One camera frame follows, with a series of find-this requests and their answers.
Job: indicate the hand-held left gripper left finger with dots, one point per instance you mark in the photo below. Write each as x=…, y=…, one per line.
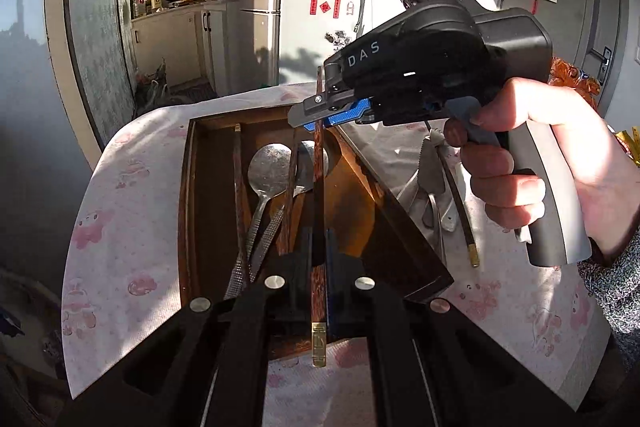
x=300, y=287

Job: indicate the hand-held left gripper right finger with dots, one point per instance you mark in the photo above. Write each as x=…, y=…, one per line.
x=331, y=257

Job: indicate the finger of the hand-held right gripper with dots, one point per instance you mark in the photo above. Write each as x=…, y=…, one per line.
x=345, y=114

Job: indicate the metal table knife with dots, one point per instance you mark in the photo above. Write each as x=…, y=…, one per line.
x=431, y=172

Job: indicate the white ceramic spoon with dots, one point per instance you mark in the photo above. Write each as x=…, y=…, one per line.
x=436, y=138

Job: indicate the pink printed tablecloth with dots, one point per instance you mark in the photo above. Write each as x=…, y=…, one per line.
x=125, y=232

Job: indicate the patterned sliding door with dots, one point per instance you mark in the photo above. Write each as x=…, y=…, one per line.
x=97, y=32

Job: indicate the metal spoon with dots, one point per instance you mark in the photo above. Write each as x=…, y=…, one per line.
x=270, y=169
x=305, y=177

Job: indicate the white kitchen cabinet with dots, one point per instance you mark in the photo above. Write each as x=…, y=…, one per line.
x=185, y=47

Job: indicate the orange snack bag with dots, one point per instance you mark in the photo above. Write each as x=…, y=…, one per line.
x=575, y=79

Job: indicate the metal fork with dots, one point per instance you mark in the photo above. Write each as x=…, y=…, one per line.
x=440, y=217

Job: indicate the person's right hand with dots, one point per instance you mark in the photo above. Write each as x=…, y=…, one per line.
x=580, y=132

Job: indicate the wooden tray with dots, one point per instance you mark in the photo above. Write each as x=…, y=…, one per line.
x=210, y=207

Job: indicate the plastic bags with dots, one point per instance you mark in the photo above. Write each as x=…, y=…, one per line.
x=150, y=87

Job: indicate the white refrigerator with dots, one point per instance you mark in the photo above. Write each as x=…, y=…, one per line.
x=300, y=7

